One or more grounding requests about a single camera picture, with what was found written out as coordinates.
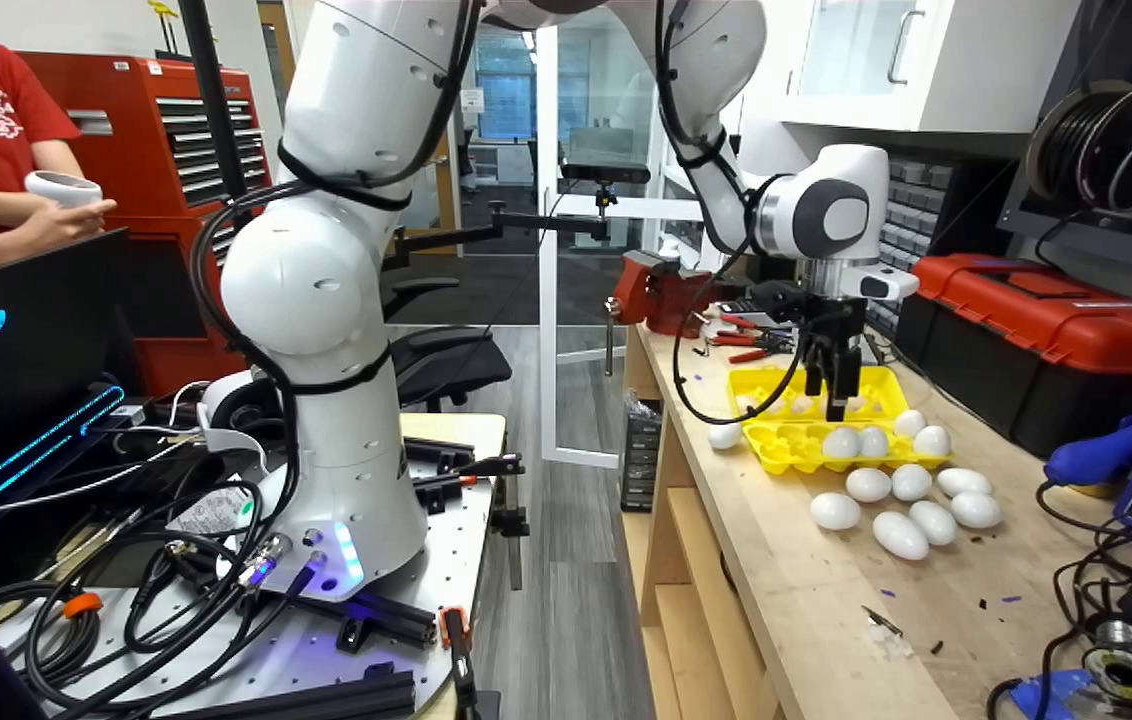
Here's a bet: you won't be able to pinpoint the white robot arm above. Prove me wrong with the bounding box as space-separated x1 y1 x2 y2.
220 0 918 604

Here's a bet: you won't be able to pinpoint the tangle of black cables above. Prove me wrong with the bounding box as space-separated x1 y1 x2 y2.
983 480 1132 720

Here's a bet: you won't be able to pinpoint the black camera stand pole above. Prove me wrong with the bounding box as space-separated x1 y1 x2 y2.
179 0 249 201

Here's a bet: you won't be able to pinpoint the white egg in crate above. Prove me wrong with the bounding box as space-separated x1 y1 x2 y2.
855 427 888 456
819 427 861 460
898 408 926 436
918 424 951 460

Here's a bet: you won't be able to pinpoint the black laptop screen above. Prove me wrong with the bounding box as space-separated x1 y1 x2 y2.
0 233 125 460

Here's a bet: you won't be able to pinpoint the white egg in crate middle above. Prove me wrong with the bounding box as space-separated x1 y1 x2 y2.
855 427 888 456

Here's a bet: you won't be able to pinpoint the white egg in crate left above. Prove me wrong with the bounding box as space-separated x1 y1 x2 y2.
898 408 926 436

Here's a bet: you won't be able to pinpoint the black cable spools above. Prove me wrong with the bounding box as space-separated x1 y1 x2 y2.
1023 81 1132 218

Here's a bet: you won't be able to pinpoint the white egg in crate back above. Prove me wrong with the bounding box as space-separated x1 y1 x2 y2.
918 424 951 460

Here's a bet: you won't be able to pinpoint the white egg in crate right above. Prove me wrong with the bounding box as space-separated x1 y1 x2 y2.
819 427 861 460

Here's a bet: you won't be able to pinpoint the white wall cabinet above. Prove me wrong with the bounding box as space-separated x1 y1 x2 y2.
776 0 1082 137

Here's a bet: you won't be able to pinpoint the red tool chest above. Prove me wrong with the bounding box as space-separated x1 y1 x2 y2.
29 53 240 398

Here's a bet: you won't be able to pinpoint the red bench vise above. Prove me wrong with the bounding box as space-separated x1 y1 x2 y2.
609 253 718 338

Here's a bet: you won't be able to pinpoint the yellow plastic egg crate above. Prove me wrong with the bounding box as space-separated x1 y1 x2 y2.
729 363 918 475

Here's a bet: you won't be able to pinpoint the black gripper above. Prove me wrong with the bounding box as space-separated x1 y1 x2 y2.
781 296 864 422

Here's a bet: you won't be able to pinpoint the white egg near table edge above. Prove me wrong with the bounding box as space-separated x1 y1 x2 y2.
710 424 740 451

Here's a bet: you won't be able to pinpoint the black office chair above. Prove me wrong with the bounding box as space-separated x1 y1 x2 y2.
393 323 514 411

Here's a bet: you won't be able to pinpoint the white egg on table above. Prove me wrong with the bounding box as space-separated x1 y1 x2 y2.
892 465 934 505
807 491 861 533
949 491 1005 533
938 468 993 502
910 502 955 550
871 512 927 564
843 468 892 505

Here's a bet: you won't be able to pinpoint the red and black toolbox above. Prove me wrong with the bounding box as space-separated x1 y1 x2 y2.
898 253 1132 456

